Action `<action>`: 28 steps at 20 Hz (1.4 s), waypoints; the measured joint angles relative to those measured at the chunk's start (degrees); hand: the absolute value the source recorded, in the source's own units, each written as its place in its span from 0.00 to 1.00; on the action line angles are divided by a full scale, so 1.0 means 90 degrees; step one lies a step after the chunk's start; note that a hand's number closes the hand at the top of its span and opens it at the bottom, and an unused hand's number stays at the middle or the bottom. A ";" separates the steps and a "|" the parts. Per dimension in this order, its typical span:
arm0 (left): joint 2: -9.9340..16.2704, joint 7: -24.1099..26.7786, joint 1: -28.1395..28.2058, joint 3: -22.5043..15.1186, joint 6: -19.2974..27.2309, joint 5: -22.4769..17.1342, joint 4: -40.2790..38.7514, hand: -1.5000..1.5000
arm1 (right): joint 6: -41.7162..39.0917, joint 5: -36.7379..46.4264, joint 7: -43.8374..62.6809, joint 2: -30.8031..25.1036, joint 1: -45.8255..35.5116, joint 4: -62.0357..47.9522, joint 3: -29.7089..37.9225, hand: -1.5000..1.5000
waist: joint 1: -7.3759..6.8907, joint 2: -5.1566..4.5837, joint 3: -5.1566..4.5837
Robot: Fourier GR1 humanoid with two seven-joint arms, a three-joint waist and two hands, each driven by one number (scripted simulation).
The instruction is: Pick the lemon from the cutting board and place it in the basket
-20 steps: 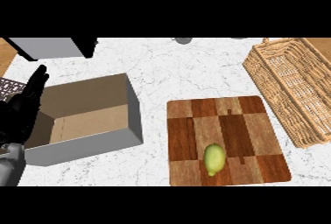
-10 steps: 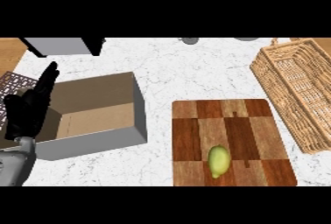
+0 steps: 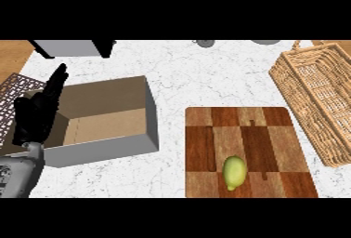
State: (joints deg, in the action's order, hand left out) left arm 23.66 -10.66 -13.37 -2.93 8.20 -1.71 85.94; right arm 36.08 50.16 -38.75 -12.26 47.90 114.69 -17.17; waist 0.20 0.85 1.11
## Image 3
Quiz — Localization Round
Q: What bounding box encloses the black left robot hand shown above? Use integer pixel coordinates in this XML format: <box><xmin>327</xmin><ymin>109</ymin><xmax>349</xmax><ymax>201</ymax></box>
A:
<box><xmin>10</xmin><ymin>62</ymin><xmax>69</xmax><ymax>148</ymax></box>

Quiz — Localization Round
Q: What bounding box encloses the checkered wooden cutting board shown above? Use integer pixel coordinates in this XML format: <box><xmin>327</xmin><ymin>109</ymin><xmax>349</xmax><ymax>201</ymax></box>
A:
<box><xmin>184</xmin><ymin>106</ymin><xmax>319</xmax><ymax>199</ymax></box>

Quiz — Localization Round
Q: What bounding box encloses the tan wicker basket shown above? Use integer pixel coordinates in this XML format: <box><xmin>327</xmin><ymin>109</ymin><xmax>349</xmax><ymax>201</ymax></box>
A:
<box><xmin>266</xmin><ymin>40</ymin><xmax>351</xmax><ymax>168</ymax></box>

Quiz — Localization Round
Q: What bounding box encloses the brown perforated mat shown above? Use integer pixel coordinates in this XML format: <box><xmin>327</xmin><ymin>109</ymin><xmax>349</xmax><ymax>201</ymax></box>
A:
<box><xmin>0</xmin><ymin>73</ymin><xmax>48</xmax><ymax>147</ymax></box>

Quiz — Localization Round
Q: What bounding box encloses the open grey cardboard box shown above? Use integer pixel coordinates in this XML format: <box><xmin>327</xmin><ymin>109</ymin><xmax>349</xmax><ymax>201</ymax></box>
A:
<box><xmin>25</xmin><ymin>74</ymin><xmax>160</xmax><ymax>168</ymax></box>

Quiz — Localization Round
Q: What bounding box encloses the grey and black appliance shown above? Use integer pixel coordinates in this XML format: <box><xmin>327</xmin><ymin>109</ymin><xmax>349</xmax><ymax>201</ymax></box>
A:
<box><xmin>27</xmin><ymin>40</ymin><xmax>117</xmax><ymax>60</ymax></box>

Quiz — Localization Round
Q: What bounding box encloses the small grey round object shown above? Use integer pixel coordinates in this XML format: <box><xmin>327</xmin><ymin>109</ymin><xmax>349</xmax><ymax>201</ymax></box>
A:
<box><xmin>191</xmin><ymin>40</ymin><xmax>216</xmax><ymax>48</ymax></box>

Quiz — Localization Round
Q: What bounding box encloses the grey curved object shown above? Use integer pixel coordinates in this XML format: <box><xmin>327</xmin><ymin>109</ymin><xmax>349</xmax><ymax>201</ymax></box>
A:
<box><xmin>249</xmin><ymin>40</ymin><xmax>283</xmax><ymax>46</ymax></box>

